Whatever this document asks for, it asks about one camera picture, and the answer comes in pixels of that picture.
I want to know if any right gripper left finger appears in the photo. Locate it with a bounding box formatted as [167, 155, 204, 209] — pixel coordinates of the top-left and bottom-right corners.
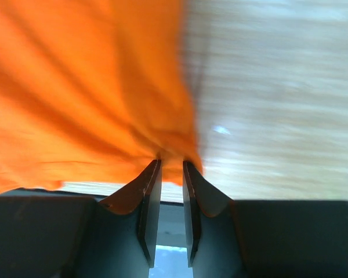
[0, 160, 162, 277]

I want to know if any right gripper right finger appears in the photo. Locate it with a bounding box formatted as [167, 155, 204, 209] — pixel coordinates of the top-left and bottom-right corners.
[183, 161, 348, 277]

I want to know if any orange t shirt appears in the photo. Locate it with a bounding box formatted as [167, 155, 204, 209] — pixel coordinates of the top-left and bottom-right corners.
[0, 1, 202, 193]

